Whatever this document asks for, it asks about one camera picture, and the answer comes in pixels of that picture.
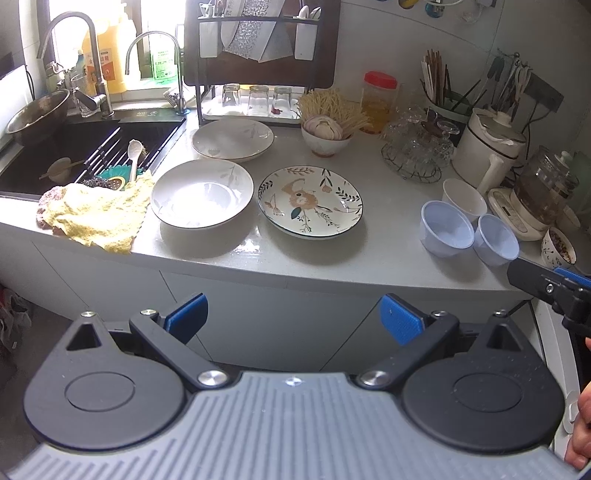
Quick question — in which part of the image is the upturned glass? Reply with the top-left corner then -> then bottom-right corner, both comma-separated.
221,83 -> 240,109
270,86 -> 293,115
249,85 -> 270,116

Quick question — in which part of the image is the yellow knitted cloth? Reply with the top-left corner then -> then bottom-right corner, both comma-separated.
36,172 -> 154,254

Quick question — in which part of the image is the white electric kettle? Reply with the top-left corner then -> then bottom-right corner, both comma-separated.
452,108 -> 526,196

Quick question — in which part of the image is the light blue bowl right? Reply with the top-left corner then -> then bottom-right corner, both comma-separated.
473,214 -> 520,267

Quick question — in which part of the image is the white plate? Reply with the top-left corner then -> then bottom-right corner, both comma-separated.
191,118 -> 274,163
150,159 -> 254,230

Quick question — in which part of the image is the white plate rear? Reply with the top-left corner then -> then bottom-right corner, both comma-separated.
191,118 -> 274,163

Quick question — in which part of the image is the wooden ladle in sink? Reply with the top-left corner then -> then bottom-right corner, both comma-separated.
39,157 -> 84,184

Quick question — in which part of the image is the black roll-up sink rack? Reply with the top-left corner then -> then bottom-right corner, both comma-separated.
74,121 -> 185,183

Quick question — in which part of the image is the bowl with garlic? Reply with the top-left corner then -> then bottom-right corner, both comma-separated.
301,115 -> 353,158

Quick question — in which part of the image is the green sunflower mat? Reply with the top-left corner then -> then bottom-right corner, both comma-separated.
94,165 -> 131,191

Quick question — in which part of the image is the white plate front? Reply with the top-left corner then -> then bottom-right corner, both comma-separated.
150,159 -> 254,230

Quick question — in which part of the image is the white small bowl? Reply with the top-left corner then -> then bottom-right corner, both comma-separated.
442,178 -> 488,223

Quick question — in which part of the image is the white cutlery holder right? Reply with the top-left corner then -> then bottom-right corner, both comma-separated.
294,23 -> 318,61

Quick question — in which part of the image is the green detergent bottle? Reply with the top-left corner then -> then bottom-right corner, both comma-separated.
149,34 -> 177,84

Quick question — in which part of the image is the patterned bowl with beans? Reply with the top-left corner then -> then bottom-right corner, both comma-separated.
541,227 -> 577,269

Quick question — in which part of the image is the steel mixing bowl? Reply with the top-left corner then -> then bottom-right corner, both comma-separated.
5,90 -> 70,147

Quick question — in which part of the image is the light blue bowl left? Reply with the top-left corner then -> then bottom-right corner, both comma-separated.
419,200 -> 475,258

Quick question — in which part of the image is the red lid glass jar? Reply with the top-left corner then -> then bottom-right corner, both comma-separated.
361,71 -> 399,134

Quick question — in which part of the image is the white cutlery holder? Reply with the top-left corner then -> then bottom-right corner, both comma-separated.
294,23 -> 318,61
198,21 -> 222,59

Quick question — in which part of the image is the wire basket with glassware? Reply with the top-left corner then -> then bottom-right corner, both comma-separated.
381,107 -> 460,184

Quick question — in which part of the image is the white ceramic spoon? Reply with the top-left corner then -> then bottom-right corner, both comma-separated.
127,139 -> 144,183

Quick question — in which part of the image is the yellow detergent bottle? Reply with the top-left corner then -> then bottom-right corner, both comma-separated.
82,23 -> 126,94

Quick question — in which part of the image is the person's right hand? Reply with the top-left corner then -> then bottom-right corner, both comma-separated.
564,337 -> 591,470

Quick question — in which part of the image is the black dish rack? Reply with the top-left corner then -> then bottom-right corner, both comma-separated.
183,1 -> 341,126

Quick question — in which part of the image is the bundle of dry noodles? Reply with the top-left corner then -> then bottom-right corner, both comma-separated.
298,89 -> 368,135

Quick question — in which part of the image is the left upturned glass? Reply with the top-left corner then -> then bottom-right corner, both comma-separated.
221,83 -> 240,109

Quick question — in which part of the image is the chopstick holder with chopsticks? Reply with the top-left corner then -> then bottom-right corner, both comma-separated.
420,50 -> 473,132

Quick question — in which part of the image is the glass health pot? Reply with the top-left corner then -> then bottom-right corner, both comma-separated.
487,146 -> 579,242

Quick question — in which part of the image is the right upturned glass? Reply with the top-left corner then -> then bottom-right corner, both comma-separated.
270,86 -> 293,115

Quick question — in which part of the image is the white cutlery holder left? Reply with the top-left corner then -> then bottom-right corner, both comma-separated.
198,21 -> 222,59

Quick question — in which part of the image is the floral patterned plate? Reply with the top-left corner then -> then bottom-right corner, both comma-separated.
256,165 -> 363,240

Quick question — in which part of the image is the light blue bowl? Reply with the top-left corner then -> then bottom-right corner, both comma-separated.
473,214 -> 520,267
419,200 -> 475,258

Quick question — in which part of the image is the textured glass cutting board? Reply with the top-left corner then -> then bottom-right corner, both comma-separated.
221,0 -> 294,63

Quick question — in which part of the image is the middle upturned glass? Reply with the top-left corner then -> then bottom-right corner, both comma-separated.
249,85 -> 270,116

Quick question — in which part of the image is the curved steel faucet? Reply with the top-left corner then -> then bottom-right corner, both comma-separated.
124,31 -> 186,116

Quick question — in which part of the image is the steel wool scrubber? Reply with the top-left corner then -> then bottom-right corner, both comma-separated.
82,176 -> 115,190

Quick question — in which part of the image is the white rack tray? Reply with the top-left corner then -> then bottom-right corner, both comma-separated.
200,97 -> 301,125

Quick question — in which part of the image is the tall steel faucet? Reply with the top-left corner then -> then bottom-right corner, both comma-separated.
36,11 -> 115,119

